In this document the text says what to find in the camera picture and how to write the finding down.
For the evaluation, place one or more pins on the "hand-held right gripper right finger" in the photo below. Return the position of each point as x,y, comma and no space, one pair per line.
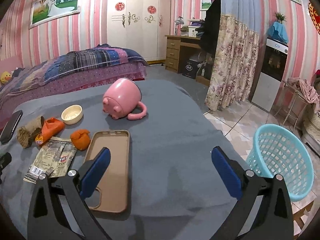
226,173

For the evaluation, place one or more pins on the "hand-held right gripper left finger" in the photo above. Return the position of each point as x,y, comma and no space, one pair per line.
96,172

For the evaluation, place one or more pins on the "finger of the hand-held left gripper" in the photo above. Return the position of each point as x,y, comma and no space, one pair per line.
5,161

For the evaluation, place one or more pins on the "tangerine peel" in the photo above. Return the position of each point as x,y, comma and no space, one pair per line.
80,140

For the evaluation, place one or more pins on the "large brown paper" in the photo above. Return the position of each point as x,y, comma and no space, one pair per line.
28,132

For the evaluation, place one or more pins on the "light blue plastic basket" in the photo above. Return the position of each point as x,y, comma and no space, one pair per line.
262,160

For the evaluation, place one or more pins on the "silver snack wrapper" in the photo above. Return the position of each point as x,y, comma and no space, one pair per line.
50,160

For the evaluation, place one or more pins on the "orange snack wrapper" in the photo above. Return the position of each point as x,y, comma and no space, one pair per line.
51,130

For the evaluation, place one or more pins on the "small cream bowl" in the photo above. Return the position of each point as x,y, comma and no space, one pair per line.
72,115

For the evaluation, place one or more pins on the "tan phone case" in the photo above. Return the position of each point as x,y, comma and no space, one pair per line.
112,180

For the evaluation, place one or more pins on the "black smartphone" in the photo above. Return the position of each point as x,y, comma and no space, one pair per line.
11,127

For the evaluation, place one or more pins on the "grey-blue tablecloth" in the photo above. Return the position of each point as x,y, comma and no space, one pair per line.
162,142

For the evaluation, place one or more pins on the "pink pig mug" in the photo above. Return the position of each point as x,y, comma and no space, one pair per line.
122,97

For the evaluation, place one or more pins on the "yellow duck plush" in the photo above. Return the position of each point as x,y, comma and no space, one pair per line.
5,78

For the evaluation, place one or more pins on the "wooden stool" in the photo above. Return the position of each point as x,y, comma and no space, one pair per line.
300,217

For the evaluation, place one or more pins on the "water dispenser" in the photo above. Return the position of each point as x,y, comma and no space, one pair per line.
265,92

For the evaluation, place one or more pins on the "bed with purple dotted cover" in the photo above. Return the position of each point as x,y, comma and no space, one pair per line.
87,80

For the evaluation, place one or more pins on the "floral covered cabinet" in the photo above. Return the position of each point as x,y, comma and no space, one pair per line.
312,130

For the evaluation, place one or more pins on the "metal rack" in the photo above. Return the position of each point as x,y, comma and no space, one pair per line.
295,105

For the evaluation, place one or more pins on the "pink padded headboard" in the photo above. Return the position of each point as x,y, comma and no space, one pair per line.
10,63

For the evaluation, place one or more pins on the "blue and floral curtain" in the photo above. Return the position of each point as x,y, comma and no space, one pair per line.
235,67

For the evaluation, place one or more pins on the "black box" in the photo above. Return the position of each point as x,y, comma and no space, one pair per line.
190,68

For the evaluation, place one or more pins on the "striped patchwork quilt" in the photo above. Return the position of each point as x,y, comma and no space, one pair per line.
75,62

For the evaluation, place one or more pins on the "pink garment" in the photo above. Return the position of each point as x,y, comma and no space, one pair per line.
305,88

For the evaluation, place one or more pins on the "wooden desk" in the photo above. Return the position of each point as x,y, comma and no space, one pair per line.
172,52

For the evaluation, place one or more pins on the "red clothes pile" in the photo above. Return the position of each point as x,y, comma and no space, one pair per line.
317,73

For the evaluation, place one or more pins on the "white wardrobe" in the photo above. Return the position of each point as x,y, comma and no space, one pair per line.
140,42

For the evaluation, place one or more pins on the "black hanging coat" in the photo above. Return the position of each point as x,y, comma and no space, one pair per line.
211,30

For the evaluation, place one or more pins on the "white box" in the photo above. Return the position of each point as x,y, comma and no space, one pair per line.
190,31

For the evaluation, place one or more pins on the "blue cloth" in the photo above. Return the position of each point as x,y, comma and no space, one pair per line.
277,32

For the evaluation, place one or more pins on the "purple bag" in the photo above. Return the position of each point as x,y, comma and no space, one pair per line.
196,23

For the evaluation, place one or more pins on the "desk lamp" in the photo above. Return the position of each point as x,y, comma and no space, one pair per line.
179,21

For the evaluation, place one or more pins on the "framed wedding photo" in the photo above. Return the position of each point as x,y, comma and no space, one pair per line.
55,6

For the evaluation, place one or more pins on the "small potted plant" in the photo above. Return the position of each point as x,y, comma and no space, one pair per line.
280,17

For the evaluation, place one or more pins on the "red round paper decal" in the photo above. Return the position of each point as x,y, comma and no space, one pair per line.
120,6
151,9

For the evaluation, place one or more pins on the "small framed portrait photo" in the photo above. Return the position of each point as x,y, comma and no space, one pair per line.
207,2

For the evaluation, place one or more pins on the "red heart wall decoration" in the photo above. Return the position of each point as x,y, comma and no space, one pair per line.
315,17

